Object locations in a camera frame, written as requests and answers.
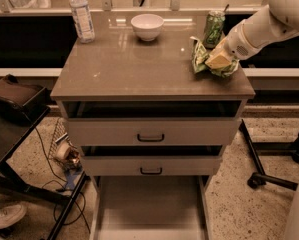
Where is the lower grey drawer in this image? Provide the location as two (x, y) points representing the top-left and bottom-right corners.
(80, 156), (222, 176)

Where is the black office chair base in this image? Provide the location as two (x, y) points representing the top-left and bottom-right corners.
(239, 121), (299, 191)

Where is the grey drawer cabinet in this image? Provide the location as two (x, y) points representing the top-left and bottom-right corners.
(50, 10), (256, 240)

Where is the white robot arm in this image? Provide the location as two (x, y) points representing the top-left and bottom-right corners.
(206, 0), (299, 240)

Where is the white ceramic bowl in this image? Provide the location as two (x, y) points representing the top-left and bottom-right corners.
(131, 14), (164, 41)

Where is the clear blue plastic bottle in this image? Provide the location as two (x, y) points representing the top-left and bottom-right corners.
(69, 0), (95, 43)

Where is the green soda can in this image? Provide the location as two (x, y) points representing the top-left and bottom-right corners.
(203, 10), (225, 49)

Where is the white shoe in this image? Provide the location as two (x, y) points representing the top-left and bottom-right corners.
(0, 204), (27, 230)

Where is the wire basket with clutter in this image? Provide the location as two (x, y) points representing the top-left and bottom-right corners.
(48, 118), (81, 171)

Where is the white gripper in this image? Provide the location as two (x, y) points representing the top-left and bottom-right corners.
(205, 23), (262, 69)

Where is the bottom open grey drawer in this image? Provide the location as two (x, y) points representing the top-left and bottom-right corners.
(89, 176), (213, 240)

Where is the upper grey drawer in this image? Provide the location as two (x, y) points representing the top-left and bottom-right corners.
(64, 118), (240, 146)

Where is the black cable on floor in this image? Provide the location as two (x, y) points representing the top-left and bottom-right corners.
(22, 112), (91, 234)

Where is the green jalapeno chip bag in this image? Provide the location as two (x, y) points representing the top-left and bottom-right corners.
(190, 36), (239, 78)

